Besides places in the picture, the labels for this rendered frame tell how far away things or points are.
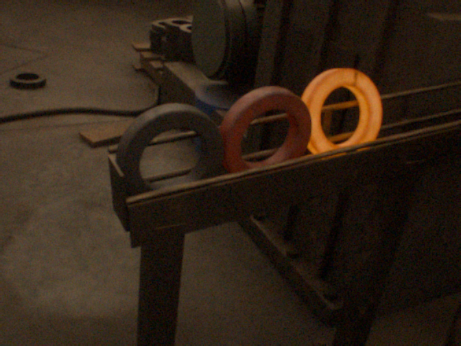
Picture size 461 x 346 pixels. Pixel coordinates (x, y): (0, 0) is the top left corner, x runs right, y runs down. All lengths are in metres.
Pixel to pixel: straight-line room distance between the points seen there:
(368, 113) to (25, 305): 1.04
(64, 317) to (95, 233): 0.39
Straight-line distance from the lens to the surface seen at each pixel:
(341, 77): 1.06
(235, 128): 0.91
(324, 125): 1.10
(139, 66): 3.39
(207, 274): 1.68
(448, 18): 1.26
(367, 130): 1.11
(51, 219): 1.91
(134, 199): 0.86
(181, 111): 0.85
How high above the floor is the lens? 1.06
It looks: 28 degrees down
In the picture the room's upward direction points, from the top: 8 degrees clockwise
